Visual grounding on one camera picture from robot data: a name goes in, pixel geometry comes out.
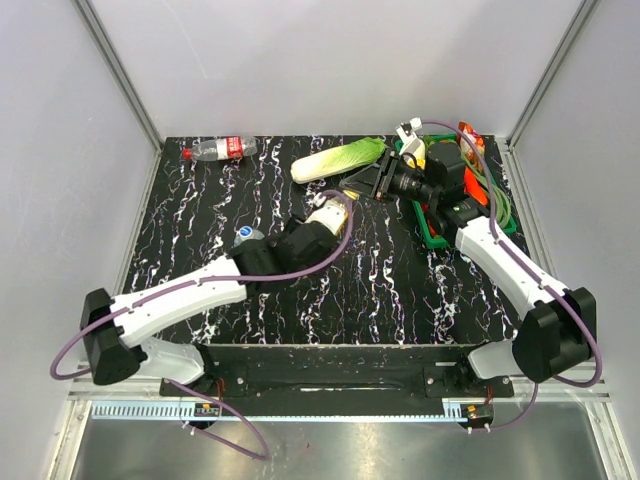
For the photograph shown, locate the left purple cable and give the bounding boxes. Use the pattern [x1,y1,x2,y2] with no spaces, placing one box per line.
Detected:
[49,189,355,461]

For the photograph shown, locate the clear blue-cap water bottle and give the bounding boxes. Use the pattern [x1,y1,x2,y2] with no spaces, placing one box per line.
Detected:
[233,225,265,247]

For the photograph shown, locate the red-label soda bottle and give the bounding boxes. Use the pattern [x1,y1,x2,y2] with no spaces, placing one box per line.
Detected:
[182,136,257,162]

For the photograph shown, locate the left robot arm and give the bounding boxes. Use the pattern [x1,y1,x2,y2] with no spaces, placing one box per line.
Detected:
[80,207,350,395]

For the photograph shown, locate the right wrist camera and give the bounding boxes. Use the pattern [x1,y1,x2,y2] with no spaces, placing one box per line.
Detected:
[396,117,426,170]

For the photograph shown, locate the red snack packet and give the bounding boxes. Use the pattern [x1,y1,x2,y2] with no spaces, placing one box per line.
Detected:
[457,121,485,162]

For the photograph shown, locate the toy napa cabbage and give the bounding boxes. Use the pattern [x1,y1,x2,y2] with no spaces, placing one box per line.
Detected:
[290,137,386,184]

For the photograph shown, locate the toy green beans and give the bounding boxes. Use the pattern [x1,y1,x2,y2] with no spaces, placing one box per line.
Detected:
[461,153,512,229]

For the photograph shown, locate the yellow juice bottle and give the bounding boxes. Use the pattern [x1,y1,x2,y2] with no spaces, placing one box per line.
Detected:
[332,190,358,240]

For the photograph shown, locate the green plastic basket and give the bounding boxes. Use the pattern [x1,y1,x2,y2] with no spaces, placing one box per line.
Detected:
[411,134,517,250]

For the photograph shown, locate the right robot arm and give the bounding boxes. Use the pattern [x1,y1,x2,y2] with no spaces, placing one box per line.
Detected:
[340,143,602,396]

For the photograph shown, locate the toy orange carrot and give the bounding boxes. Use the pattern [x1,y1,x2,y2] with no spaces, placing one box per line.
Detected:
[464,167,489,207]

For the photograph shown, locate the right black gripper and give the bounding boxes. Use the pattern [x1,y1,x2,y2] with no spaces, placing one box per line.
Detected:
[339,147,438,206]

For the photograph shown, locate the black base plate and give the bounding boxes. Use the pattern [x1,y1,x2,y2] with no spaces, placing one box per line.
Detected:
[188,345,514,419]

